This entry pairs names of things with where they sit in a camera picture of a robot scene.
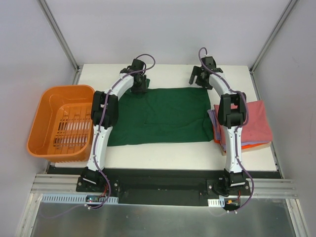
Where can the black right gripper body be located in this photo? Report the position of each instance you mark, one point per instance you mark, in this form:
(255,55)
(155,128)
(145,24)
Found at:
(198,76)

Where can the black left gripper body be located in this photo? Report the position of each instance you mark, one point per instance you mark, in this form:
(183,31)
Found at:
(138,87)

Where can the dark green t shirt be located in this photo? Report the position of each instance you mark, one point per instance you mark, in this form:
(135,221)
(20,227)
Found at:
(163,115)

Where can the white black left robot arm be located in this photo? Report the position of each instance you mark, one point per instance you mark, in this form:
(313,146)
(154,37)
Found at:
(105,114)

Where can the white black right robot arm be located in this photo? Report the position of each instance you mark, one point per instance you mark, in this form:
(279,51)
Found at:
(232,114)

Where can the orange folded t shirt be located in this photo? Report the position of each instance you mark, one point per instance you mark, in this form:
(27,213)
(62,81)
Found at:
(244,145)

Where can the pink folded t shirt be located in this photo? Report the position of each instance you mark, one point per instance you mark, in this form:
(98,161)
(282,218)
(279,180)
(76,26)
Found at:
(256,123)

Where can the orange plastic basket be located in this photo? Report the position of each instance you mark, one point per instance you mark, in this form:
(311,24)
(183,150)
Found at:
(62,129)

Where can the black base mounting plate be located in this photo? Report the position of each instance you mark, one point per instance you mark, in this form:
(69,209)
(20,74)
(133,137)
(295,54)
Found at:
(160,187)

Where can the left aluminium frame post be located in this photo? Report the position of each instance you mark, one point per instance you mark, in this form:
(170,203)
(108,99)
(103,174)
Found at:
(58,34)

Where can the aluminium frame post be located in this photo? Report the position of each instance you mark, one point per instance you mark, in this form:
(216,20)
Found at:
(273,34)
(58,34)

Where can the right aluminium frame post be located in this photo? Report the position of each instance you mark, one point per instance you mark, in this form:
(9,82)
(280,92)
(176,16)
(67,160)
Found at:
(273,34)

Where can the aluminium rail right side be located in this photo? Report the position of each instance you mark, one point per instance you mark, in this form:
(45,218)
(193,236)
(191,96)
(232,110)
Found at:
(275,189)

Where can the aluminium rail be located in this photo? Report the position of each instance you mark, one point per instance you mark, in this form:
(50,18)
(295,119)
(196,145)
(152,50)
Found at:
(55,184)
(275,189)

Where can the white slotted cable duct right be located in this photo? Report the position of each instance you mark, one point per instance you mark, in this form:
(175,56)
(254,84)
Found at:
(222,202)

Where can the white slotted cable duct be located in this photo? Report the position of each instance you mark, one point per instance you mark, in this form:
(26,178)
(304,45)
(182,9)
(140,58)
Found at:
(222,202)
(78,199)

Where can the white slotted cable duct left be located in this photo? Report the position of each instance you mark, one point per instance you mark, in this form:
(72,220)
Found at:
(78,199)

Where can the aluminium rail left side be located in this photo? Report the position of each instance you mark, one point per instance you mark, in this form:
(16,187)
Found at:
(55,184)

